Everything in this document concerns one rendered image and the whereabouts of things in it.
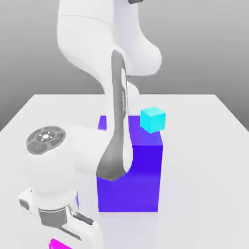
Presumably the small cyan cube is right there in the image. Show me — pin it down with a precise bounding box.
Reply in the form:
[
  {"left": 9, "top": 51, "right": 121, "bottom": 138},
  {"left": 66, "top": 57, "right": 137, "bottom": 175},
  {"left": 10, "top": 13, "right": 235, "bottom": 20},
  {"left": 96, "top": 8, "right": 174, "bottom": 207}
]
[{"left": 140, "top": 106, "right": 166, "bottom": 134}]

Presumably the small magenta cube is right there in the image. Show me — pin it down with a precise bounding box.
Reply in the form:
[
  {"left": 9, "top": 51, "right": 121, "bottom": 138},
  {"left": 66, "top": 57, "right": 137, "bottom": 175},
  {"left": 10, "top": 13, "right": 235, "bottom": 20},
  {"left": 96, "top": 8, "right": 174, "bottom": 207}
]
[{"left": 48, "top": 238, "right": 73, "bottom": 249}]

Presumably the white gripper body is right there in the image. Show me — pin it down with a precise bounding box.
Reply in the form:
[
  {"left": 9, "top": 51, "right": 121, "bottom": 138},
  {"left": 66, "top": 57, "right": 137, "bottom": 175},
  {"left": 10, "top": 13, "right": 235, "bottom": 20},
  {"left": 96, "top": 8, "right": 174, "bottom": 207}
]
[{"left": 39, "top": 213, "right": 104, "bottom": 249}]

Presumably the large blue box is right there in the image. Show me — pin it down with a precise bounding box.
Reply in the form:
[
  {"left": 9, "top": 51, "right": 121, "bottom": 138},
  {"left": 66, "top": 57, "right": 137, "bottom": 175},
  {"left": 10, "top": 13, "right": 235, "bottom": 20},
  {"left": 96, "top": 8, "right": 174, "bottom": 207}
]
[{"left": 96, "top": 115, "right": 163, "bottom": 213}]

